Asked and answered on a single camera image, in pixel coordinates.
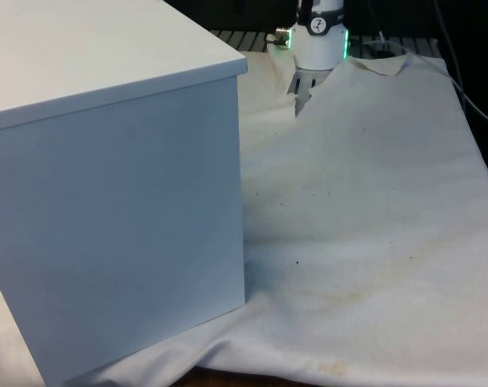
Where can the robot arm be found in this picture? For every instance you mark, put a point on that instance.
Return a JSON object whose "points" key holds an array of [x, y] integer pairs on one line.
{"points": [[318, 48]]}

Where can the white chest of drawers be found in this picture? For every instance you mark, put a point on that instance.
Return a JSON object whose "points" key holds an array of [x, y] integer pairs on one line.
{"points": [[106, 201]]}

